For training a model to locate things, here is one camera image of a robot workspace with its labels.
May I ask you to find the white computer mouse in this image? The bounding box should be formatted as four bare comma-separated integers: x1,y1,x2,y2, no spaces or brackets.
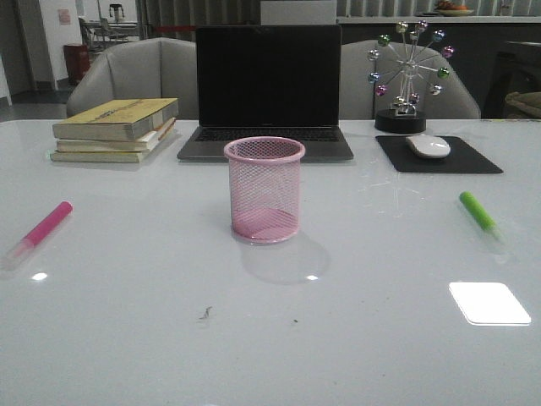
405,134,451,159

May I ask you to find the grey laptop computer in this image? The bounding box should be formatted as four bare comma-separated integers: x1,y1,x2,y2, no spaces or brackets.
178,25,353,162

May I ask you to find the ferris wheel desk ornament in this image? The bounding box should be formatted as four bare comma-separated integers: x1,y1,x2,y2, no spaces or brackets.
367,19,451,134

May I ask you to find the white box behind laptop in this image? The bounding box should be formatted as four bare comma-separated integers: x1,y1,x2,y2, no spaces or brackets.
260,1,337,25

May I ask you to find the pink mesh pen holder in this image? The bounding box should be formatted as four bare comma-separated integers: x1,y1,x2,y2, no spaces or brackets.
224,136,305,244

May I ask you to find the green highlighter pen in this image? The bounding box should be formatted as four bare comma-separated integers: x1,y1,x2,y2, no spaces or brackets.
459,191,504,244

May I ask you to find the fruit bowl on counter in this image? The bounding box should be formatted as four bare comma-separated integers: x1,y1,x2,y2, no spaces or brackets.
434,0,473,17

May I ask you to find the pink highlighter pen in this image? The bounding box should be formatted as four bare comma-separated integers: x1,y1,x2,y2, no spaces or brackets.
1,200,73,272

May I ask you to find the bottom pale book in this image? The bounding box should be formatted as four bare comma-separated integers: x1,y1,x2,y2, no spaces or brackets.
49,136,167,163

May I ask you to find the grey armchair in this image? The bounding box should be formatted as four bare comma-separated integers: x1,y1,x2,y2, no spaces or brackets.
339,40,481,120
66,37,199,119

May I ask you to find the black mouse pad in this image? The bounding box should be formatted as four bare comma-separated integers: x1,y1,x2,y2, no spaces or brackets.
375,135,503,174

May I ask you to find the red trash bin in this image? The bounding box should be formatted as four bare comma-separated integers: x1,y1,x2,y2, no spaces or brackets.
63,44,90,85

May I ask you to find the middle white book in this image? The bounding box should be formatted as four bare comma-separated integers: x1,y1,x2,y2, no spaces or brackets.
57,118,176,152

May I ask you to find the left grey armchair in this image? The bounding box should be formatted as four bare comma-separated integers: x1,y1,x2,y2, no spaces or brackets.
66,37,199,119

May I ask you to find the right grey armchair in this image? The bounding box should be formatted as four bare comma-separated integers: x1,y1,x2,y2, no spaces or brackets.
339,40,481,120

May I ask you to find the top yellow book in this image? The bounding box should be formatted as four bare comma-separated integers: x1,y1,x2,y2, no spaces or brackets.
52,98,178,141

